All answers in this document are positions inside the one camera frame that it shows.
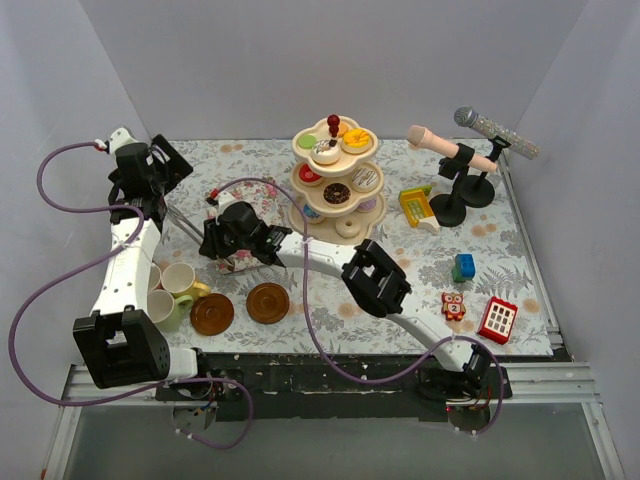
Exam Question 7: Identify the floral serving tray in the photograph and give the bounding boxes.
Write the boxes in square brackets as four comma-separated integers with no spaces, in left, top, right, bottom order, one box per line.
[212,178,282,274]

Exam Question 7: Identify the metal serving tongs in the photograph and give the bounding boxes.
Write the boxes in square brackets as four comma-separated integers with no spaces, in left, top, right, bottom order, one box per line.
[167,205,235,272]

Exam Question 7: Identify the blue glazed donut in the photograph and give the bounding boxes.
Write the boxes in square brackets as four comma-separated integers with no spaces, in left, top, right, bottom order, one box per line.
[303,204,325,224]

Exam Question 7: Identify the yellow cup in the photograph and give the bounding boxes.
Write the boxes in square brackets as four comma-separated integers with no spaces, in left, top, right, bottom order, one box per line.
[161,263,211,300]

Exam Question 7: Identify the brown wooden coaster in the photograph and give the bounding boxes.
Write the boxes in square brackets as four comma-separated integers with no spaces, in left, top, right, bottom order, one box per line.
[246,283,290,325]
[190,293,235,336]

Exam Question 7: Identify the red glazed donut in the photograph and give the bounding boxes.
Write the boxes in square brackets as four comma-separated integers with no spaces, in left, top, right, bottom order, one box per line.
[298,163,324,186]

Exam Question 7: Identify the pink cup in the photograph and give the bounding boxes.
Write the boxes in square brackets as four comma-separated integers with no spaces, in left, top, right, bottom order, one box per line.
[148,263,162,292]

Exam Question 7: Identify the chocolate sprinkled donut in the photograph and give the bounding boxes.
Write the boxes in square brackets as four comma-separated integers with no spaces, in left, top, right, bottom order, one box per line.
[323,182,351,206]

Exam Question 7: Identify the cream three-tier dessert stand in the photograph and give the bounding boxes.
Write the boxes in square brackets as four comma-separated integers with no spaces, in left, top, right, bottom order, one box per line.
[288,114,387,245]

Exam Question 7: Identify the green round biscuit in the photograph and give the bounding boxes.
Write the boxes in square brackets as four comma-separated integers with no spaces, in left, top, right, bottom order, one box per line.
[296,134,317,150]

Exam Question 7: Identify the white donut with chocolate square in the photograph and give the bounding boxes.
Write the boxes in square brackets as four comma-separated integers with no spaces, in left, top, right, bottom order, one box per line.
[310,139,341,165]

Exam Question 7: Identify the purple sprinkled donut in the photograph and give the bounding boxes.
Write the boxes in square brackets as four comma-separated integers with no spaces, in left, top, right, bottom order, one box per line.
[357,198,377,212]

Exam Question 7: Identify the white donut chocolate stripes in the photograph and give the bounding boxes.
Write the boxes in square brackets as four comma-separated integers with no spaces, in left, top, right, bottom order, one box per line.
[350,167,380,193]

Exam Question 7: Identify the orange round biscuit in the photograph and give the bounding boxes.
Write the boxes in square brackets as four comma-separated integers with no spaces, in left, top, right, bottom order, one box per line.
[338,124,349,138]

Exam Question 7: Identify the yellow glazed donut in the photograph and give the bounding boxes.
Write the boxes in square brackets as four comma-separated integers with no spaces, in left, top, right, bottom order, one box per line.
[341,128,372,155]

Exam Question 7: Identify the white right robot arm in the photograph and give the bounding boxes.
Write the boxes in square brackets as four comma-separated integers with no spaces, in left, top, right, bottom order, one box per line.
[199,195,491,398]

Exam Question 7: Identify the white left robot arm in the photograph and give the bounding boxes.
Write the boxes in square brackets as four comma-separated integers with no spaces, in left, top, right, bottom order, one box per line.
[73,127,213,400]

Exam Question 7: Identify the floral tablecloth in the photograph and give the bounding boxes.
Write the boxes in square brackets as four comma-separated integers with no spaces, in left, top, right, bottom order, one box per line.
[154,140,552,356]

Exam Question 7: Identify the green cup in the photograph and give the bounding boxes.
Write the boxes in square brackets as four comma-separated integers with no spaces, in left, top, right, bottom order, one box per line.
[147,290,194,333]

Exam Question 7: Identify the yellow toy window block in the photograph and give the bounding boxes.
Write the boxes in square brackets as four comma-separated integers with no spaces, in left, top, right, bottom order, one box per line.
[398,185,441,235]

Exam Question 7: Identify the pink microphone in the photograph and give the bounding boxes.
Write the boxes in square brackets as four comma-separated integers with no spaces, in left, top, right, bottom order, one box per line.
[407,125,497,173]

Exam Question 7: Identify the black microphone stand front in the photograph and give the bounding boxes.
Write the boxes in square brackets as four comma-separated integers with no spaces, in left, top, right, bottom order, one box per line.
[429,158,469,227]

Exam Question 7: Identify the black microphone stand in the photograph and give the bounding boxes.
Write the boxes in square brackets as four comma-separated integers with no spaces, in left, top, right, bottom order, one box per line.
[460,136,510,208]
[429,158,469,227]

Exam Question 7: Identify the green toy brick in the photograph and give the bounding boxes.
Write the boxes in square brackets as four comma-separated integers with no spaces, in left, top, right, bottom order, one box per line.
[451,265,475,283]

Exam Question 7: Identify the red owl toy figure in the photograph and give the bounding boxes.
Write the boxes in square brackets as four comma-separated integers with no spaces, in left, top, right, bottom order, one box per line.
[441,292,466,322]

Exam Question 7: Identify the blue toy brick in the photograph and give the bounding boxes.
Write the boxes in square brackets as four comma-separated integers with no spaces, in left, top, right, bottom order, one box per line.
[454,253,476,273]

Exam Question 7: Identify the black microphone stand rear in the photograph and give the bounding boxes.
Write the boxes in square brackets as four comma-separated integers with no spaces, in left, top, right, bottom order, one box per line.
[460,136,510,208]

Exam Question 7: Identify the silver glitter microphone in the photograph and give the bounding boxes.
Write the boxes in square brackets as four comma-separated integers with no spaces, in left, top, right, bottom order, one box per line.
[454,106,540,160]

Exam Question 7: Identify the red toy window block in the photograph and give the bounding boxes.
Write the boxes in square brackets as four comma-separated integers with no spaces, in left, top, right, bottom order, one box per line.
[477,296,518,345]

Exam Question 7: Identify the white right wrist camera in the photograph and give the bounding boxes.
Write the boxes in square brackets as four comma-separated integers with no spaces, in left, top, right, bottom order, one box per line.
[206,189,239,219]

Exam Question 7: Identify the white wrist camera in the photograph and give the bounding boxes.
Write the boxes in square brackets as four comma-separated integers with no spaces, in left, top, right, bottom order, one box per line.
[94,126,138,157]
[206,189,239,219]

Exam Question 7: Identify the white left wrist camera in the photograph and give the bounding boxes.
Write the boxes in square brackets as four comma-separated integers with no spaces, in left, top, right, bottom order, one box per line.
[94,126,138,157]

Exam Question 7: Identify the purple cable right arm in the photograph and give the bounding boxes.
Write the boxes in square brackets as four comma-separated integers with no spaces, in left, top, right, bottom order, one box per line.
[207,177,506,437]

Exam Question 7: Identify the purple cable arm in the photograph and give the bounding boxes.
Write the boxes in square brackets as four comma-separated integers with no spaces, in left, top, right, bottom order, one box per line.
[207,177,506,437]
[8,140,255,450]

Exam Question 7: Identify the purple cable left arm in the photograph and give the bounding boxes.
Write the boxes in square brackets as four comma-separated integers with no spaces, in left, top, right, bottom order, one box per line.
[8,140,255,450]

